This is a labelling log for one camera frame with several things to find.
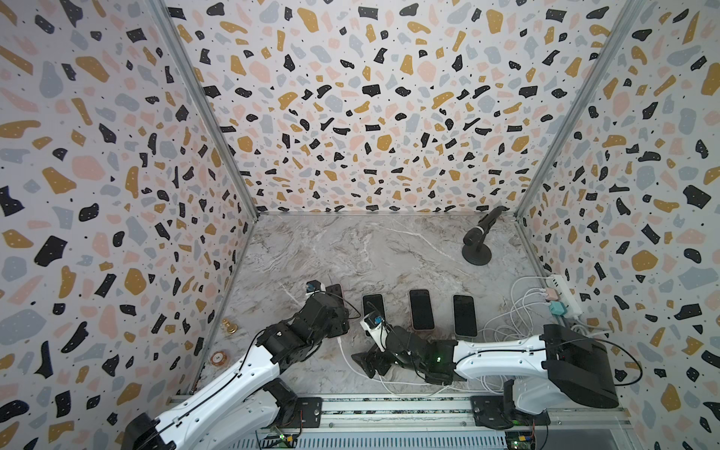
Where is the phone with pink case middle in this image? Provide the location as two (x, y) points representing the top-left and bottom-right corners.
(409, 289), (435, 331)

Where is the phone with pink case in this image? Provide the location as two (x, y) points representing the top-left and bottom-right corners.
(326, 284), (344, 302)
(409, 289), (435, 331)

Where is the phone with light green case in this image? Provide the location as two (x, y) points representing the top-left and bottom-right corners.
(453, 295), (478, 338)

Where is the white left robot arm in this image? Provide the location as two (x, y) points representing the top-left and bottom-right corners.
(121, 292), (350, 449)

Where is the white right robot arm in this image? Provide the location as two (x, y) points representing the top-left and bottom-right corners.
(352, 321), (619, 416)

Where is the small gold figurine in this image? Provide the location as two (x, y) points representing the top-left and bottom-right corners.
(221, 318), (238, 335)

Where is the round copper tape roll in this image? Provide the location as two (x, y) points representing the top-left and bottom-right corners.
(210, 351), (228, 367)

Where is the teal charger plug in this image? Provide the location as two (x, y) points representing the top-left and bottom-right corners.
(549, 301), (567, 317)

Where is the white power strip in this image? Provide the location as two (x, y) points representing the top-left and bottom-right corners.
(547, 275), (583, 318)

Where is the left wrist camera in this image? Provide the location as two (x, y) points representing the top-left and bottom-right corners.
(306, 280), (326, 296)

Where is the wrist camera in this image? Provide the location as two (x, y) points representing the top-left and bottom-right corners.
(306, 280), (326, 296)
(361, 311), (389, 352)

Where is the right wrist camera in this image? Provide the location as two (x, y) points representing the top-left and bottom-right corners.
(361, 311), (389, 352)

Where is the aluminium mounting rail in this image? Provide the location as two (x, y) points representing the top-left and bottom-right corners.
(162, 393), (637, 450)

